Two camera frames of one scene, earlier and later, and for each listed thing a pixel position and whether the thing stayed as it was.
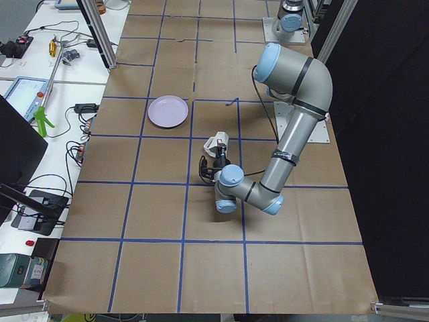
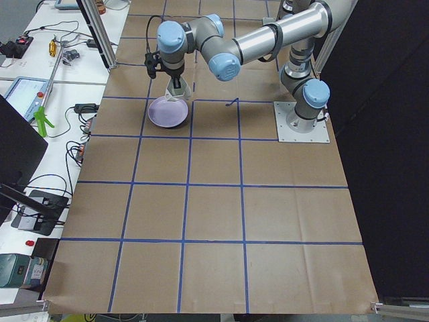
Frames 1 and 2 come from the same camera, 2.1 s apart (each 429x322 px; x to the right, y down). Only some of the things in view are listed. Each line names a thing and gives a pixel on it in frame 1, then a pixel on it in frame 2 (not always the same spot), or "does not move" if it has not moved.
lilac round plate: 167,111 does not move
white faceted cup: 211,142 → 173,94
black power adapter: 86,107 does not move
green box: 13,269 does not move
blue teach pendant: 27,94 does not move
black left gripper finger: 221,151 → 177,82
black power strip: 16,50 does not move
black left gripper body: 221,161 → 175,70
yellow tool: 52,47 does not move
